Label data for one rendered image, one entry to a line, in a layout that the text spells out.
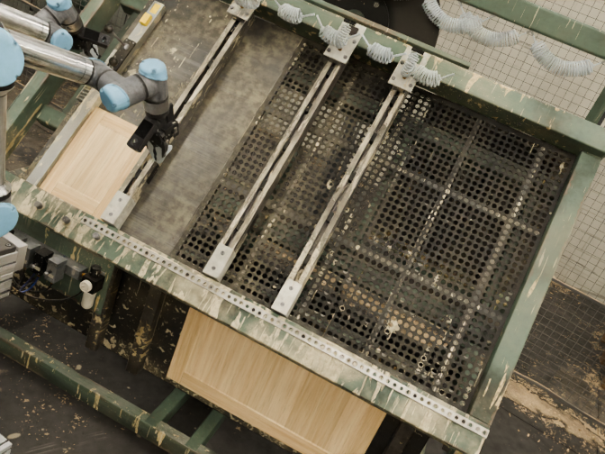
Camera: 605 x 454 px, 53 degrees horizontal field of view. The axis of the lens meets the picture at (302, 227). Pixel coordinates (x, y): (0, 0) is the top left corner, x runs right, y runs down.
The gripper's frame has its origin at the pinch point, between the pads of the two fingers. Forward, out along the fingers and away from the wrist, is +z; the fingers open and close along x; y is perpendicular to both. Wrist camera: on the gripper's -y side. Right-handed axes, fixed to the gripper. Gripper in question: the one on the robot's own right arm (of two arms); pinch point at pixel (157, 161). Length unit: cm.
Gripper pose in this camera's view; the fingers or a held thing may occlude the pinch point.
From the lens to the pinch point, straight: 199.9
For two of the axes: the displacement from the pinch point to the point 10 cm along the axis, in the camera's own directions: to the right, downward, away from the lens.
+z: -1.0, 6.5, 7.5
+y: 5.5, -5.9, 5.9
